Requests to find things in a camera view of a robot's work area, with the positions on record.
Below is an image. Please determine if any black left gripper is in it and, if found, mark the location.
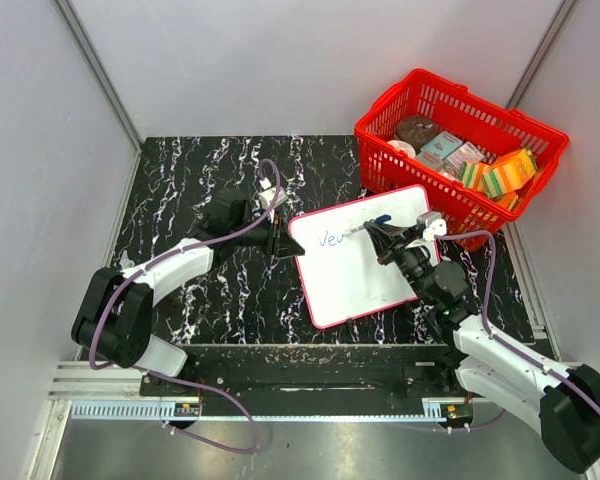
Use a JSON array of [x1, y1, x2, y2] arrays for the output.
[[232, 210, 305, 261]]

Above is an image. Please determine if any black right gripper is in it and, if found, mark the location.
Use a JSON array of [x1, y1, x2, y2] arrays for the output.
[[367, 220, 434, 306]]

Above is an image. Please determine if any white blue whiteboard marker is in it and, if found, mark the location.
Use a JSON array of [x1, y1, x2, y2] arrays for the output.
[[343, 214, 392, 237]]

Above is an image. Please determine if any pink framed whiteboard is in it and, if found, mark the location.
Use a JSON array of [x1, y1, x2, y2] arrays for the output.
[[288, 185, 429, 329]]

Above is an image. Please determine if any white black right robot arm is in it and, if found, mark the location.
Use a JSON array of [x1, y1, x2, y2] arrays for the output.
[[362, 212, 600, 474]]

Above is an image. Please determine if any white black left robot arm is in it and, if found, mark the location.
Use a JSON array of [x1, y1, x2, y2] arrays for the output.
[[71, 187, 305, 396]]

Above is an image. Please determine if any red plastic shopping basket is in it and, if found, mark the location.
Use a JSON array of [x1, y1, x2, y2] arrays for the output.
[[354, 69, 569, 234]]

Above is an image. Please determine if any white tape roll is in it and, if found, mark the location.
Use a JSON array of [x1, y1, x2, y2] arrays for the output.
[[388, 139, 417, 158]]

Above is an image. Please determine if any yellow green sponge pack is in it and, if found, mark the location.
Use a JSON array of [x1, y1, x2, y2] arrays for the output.
[[457, 162, 489, 193]]

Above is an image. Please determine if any brown round item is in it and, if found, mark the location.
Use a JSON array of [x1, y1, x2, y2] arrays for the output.
[[394, 115, 438, 150]]

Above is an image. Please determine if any teal small box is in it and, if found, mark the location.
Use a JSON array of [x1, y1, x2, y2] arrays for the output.
[[420, 131, 463, 160]]

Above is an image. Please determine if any pink white small box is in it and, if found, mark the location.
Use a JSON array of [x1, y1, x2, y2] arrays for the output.
[[443, 142, 485, 176]]

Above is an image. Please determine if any orange sponge pack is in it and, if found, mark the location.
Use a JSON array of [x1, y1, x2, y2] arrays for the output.
[[481, 148, 537, 198]]

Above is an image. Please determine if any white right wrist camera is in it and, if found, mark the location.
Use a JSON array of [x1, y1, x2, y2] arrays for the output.
[[416, 211, 447, 242]]

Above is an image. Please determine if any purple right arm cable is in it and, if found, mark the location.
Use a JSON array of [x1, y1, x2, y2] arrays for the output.
[[437, 229, 600, 459]]

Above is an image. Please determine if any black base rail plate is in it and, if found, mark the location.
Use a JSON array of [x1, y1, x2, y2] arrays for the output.
[[139, 344, 496, 401]]

